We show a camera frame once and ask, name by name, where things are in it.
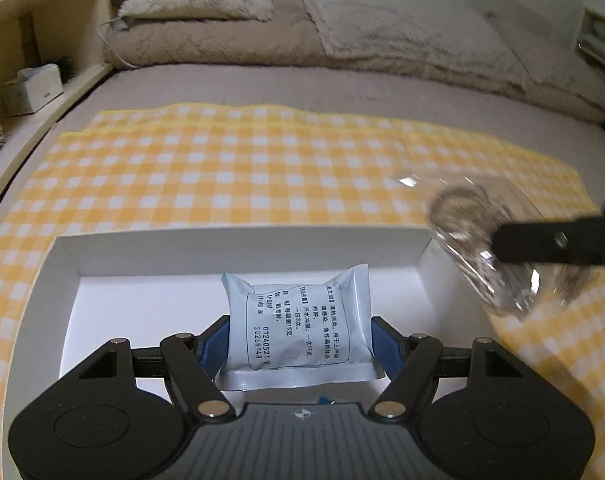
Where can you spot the dark bristly object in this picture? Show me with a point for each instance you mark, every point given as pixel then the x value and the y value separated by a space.
pixel 71 69

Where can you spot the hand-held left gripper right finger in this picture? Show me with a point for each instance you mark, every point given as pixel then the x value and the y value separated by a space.
pixel 386 345

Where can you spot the white cardboard tray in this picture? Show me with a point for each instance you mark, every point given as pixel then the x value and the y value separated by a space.
pixel 147 300

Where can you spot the grey quilted pillow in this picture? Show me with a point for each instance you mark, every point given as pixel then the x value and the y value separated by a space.
pixel 552 65

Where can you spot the beige quilted mattress pad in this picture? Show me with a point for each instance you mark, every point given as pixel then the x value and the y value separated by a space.
pixel 192 40

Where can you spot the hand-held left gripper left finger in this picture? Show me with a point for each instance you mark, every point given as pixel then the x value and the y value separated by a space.
pixel 213 347

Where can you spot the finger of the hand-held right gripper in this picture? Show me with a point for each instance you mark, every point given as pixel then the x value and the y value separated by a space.
pixel 542 242

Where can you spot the grey quilted blanket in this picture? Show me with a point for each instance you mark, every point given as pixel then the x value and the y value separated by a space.
pixel 407 25

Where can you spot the clear plastic bag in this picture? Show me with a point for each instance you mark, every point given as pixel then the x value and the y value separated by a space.
pixel 462 220

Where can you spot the pale blue printed sachet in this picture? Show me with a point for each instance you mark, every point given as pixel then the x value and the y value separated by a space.
pixel 297 320

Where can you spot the wooden shelf unit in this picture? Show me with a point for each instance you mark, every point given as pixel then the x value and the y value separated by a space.
pixel 12 25

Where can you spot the yellow checkered mat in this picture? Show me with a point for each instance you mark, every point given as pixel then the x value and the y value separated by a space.
pixel 232 170

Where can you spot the white tissue box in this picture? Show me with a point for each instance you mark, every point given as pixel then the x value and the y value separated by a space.
pixel 32 90

